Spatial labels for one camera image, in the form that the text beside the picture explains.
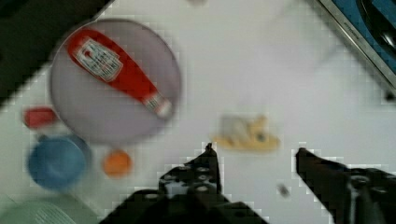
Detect black toaster oven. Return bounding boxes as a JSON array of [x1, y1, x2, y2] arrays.
[[313, 0, 395, 92]]

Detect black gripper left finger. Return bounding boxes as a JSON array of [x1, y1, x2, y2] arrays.
[[159, 143, 222, 199]]

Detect red toy strawberry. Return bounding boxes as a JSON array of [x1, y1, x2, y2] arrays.
[[22, 106, 57, 129]]

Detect peeled yellow toy banana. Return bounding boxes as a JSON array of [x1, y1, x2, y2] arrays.
[[211, 116, 280, 151]]

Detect blue bowl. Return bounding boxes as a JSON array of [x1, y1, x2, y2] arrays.
[[27, 134, 92, 192]]

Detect orange toy fruit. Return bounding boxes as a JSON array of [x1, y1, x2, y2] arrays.
[[102, 150, 133, 178]]

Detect red ketchup bottle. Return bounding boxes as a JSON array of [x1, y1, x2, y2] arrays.
[[66, 29, 173, 119]]

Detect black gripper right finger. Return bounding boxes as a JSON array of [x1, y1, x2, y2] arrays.
[[295, 147, 396, 224]]

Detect grey round plate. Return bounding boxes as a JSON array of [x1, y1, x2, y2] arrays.
[[49, 19, 182, 146]]

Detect green perforated colander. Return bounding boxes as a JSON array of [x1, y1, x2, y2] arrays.
[[1, 195, 99, 224]]

